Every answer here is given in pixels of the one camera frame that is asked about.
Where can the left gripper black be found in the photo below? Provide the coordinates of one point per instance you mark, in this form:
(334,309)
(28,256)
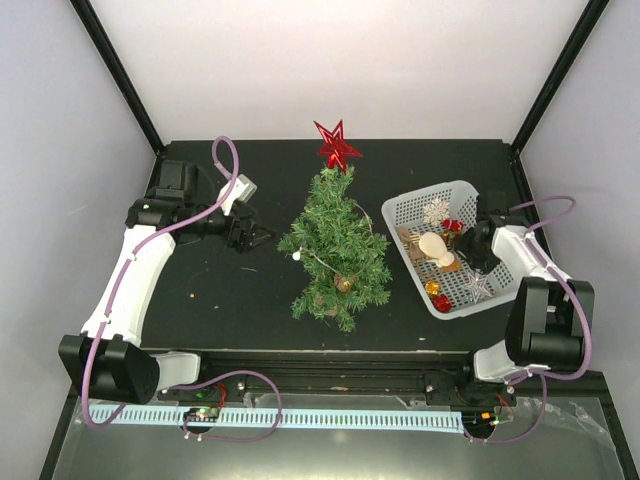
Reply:
(241,242)

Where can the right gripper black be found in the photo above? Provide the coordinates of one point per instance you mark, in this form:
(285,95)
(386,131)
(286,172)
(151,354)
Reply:
(484,267)

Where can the silver star ornament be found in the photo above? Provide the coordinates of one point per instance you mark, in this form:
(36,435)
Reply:
(477,286)

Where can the white plastic basket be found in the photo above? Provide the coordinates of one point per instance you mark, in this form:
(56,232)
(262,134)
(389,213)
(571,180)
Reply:
(406,210)

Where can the small green christmas tree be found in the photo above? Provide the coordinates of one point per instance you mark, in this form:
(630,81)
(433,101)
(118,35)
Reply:
(334,234)

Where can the pine cone ornament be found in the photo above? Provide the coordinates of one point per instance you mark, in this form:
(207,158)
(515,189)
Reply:
(342,283)

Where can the red foil star ornament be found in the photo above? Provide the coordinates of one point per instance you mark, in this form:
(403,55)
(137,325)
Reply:
(335,148)

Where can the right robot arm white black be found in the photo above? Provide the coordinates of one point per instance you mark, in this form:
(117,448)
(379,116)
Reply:
(548,332)

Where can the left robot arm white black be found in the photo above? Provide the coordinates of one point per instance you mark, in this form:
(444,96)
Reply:
(105,361)

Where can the red bow ornament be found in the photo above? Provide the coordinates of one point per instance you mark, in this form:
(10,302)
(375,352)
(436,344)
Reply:
(453,225)

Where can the wooden snowman ornament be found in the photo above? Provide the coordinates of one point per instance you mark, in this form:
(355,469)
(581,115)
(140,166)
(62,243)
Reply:
(435,249)

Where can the white wooden snowflake ornament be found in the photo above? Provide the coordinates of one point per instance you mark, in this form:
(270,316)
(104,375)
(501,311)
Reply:
(436,212)

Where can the gold gift box ornament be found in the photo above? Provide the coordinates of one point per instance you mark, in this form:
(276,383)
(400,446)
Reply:
(432,288)

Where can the red gift box ornament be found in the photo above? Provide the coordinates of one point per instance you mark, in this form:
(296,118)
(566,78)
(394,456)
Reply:
(442,303)

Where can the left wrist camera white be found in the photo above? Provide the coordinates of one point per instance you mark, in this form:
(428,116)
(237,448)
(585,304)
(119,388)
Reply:
(241,190)

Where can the light blue slotted cable duct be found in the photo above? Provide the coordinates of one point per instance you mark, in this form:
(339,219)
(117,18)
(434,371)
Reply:
(288,418)

